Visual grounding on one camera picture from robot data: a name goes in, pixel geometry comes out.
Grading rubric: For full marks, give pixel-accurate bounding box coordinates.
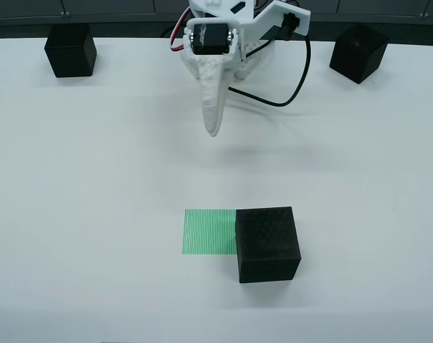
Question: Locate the wrist camera on white bracket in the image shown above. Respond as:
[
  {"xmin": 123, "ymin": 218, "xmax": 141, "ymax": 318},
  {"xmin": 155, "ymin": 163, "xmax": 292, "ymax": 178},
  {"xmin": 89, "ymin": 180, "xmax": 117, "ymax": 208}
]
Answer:
[{"xmin": 243, "ymin": 3, "xmax": 312, "ymax": 44}]

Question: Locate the dark grey cabinet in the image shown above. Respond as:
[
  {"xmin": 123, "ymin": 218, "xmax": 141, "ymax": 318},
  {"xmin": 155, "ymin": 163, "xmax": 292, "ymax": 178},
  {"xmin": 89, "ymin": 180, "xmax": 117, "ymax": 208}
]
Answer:
[{"xmin": 0, "ymin": 0, "xmax": 433, "ymax": 22}]

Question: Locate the green striped square patch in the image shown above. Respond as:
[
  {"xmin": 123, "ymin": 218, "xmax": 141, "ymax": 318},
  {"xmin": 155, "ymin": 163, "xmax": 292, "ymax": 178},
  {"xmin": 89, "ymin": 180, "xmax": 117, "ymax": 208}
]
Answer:
[{"xmin": 181, "ymin": 209, "xmax": 238, "ymax": 256}]

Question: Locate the red white black servo wire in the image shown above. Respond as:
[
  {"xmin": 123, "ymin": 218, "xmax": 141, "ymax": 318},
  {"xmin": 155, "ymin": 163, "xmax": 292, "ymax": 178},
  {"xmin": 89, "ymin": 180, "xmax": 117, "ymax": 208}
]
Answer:
[{"xmin": 169, "ymin": 7, "xmax": 191, "ymax": 54}]

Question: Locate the black cube with seam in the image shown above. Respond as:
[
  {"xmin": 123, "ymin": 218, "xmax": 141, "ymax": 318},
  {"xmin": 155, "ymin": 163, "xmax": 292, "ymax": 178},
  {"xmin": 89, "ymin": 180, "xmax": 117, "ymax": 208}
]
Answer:
[{"xmin": 234, "ymin": 206, "xmax": 302, "ymax": 284}]

